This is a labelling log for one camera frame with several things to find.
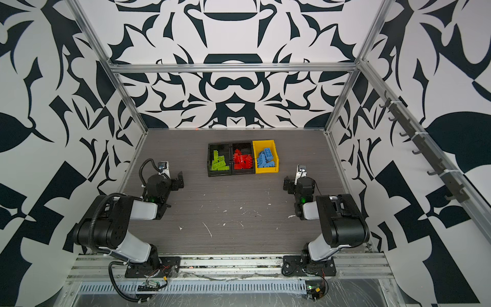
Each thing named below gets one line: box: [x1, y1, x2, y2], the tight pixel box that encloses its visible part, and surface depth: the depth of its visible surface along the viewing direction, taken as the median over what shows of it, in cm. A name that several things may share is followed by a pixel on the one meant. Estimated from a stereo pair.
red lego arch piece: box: [233, 149, 253, 170], surface depth 101 cm
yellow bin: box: [251, 139, 280, 174], surface depth 102 cm
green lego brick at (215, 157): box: [212, 149, 219, 164], surface depth 105 cm
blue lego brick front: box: [257, 147, 275, 168], surface depth 102 cm
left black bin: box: [207, 142, 233, 178], surface depth 104 cm
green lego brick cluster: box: [210, 154, 230, 171], surface depth 103 cm
